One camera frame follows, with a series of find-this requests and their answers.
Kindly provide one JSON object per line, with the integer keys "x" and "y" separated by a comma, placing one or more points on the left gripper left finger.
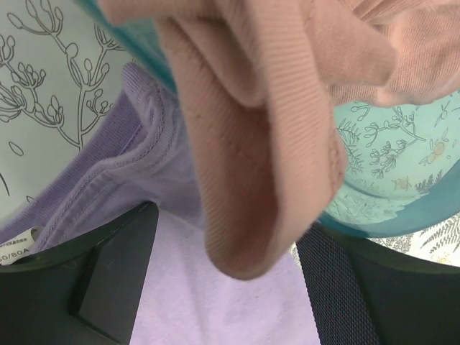
{"x": 84, "y": 291}

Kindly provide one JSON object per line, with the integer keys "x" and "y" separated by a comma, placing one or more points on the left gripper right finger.
{"x": 364, "y": 293}

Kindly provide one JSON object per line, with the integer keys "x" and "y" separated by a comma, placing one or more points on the floral patterned table mat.
{"x": 60, "y": 75}

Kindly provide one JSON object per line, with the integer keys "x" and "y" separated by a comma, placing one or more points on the purple t shirt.
{"x": 140, "y": 153}

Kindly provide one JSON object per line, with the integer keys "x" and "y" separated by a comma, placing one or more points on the teal plastic laundry basket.
{"x": 346, "y": 111}

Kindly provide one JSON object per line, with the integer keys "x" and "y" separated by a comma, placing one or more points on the pink crumpled shirt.
{"x": 258, "y": 80}

